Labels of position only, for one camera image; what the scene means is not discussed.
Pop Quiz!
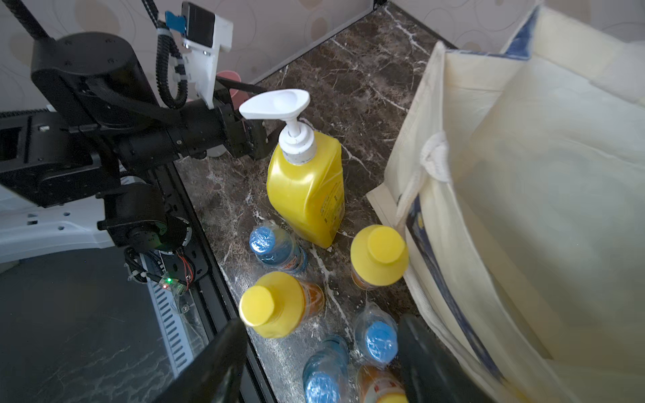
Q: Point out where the yellow cap juice bottle rear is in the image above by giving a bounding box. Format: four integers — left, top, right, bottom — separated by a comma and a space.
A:
350, 225, 409, 290

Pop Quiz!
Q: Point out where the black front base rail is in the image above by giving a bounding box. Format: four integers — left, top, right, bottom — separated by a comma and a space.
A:
148, 164, 276, 402

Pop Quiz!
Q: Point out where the small green circuit board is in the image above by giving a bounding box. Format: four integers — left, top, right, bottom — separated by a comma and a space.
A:
157, 274, 187, 296

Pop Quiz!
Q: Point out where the blue cap water bottle rear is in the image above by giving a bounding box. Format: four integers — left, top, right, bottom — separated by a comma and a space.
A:
354, 303, 398, 369

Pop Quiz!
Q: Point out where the blue cap water bottle left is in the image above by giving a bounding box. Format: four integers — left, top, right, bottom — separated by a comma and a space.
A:
249, 221, 307, 275

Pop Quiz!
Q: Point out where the blue cap water bottle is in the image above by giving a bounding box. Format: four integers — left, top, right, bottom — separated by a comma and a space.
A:
302, 334, 349, 403
249, 221, 307, 275
354, 303, 398, 369

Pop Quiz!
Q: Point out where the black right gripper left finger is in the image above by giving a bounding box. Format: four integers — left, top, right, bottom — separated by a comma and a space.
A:
156, 318, 248, 403

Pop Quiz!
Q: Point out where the blue cap water bottle front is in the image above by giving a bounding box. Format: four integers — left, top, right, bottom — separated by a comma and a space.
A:
302, 334, 349, 403

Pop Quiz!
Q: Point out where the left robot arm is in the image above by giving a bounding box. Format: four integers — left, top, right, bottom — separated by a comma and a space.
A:
1, 1, 278, 254

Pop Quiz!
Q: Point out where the pink plastic cup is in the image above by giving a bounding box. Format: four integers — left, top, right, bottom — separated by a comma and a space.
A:
217, 71, 250, 110

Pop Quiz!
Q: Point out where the yellow dish soap pump bottle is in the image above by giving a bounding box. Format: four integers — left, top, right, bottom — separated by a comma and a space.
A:
240, 89, 345, 249

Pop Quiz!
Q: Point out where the yellow cap juice bottle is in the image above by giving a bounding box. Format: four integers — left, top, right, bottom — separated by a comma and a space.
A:
357, 365, 408, 403
239, 271, 325, 339
350, 225, 409, 290

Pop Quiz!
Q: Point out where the cream starry night shopping bag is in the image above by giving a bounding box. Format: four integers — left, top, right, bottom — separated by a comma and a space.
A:
368, 5, 644, 402

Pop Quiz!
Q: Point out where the yellow cap juice bottle left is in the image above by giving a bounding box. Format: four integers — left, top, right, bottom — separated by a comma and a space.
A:
239, 271, 325, 339

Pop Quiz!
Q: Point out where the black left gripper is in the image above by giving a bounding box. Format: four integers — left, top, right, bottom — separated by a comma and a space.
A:
213, 99, 279, 161

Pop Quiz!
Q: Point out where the yellow cap juice bottle middle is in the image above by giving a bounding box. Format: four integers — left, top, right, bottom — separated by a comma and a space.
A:
357, 365, 408, 403

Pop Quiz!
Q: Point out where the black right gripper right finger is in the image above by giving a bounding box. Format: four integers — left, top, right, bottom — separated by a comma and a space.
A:
398, 314, 492, 403

